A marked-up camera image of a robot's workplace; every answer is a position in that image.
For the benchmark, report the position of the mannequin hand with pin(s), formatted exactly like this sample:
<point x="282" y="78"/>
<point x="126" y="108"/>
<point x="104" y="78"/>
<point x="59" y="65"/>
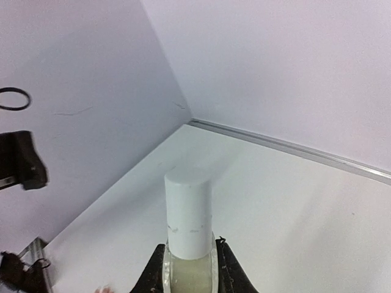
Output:
<point x="104" y="289"/>

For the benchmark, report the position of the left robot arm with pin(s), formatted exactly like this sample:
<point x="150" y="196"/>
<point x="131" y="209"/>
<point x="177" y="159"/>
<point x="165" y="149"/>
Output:
<point x="20" y="163"/>

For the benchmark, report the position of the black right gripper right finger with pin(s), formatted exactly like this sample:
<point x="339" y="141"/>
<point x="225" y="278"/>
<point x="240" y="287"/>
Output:
<point x="232" y="277"/>

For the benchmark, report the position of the aluminium back table rail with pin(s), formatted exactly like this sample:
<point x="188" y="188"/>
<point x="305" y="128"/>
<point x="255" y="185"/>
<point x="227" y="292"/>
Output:
<point x="304" y="152"/>

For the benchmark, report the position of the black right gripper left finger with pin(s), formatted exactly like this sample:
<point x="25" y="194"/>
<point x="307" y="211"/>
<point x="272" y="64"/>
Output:
<point x="151" y="279"/>

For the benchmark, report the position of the aluminium front rail frame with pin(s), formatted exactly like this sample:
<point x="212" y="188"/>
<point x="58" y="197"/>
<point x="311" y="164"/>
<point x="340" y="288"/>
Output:
<point x="26" y="271"/>

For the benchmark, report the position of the clear nail polish bottle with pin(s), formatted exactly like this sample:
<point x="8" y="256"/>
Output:
<point x="191" y="276"/>

